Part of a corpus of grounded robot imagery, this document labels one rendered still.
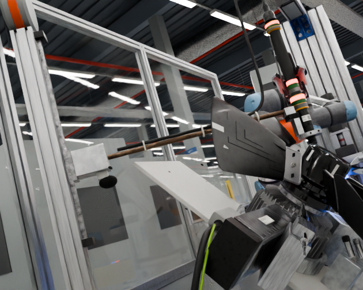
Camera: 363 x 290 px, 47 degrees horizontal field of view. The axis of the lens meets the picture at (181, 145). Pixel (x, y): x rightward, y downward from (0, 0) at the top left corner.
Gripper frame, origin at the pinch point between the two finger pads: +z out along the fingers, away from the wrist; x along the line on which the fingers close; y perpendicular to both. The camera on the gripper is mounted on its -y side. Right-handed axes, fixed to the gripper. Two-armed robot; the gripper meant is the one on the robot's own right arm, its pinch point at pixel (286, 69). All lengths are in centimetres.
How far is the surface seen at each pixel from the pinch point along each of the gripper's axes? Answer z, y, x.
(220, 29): -865, -405, 131
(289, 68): -0.2, -0.2, -0.9
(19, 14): 34, -33, 61
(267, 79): -398, -111, 32
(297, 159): 12.9, 27.0, 4.8
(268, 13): 0.1, -18.5, -0.4
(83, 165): 28, 13, 56
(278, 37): -0.1, -10.3, -0.9
